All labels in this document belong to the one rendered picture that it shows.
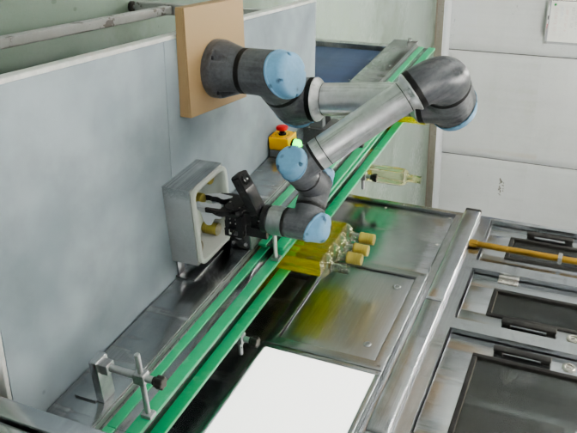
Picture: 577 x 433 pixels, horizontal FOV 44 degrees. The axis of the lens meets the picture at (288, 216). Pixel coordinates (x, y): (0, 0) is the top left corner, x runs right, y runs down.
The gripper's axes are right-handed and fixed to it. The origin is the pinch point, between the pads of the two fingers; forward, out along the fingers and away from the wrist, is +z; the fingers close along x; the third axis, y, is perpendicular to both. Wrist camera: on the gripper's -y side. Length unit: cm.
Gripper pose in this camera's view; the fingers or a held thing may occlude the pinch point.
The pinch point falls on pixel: (199, 198)
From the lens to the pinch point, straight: 186.8
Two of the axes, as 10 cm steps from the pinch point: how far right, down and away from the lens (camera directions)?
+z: -9.1, -1.7, 3.7
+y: 0.4, 8.7, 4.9
